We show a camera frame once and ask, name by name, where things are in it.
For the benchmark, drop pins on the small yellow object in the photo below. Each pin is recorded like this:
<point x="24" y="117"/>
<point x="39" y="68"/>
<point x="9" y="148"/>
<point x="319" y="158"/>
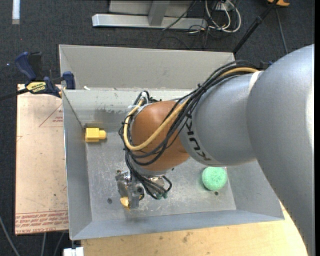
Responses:
<point x="124" y="202"/>

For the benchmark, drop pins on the small white piece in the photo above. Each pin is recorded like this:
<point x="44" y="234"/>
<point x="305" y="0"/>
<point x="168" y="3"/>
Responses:
<point x="86" y="87"/>

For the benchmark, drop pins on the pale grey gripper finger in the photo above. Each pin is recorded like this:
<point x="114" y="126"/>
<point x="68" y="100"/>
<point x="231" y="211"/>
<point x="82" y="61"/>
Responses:
<point x="133" y="201"/>
<point x="121" y="185"/>

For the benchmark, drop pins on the yellow toy block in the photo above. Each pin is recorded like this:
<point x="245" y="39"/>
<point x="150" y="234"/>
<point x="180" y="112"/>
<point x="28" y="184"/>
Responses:
<point x="93" y="135"/>

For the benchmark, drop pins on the grey metal bin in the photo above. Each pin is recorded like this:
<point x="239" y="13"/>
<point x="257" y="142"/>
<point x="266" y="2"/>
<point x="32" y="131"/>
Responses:
<point x="105" y="172"/>

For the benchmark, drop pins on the brown cardboard board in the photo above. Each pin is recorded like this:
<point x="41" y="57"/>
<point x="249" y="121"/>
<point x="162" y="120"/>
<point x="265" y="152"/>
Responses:
<point x="40" y="162"/>

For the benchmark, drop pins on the green round sponge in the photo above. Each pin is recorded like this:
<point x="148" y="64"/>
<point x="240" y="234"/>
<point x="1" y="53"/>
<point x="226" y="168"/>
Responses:
<point x="214" y="178"/>

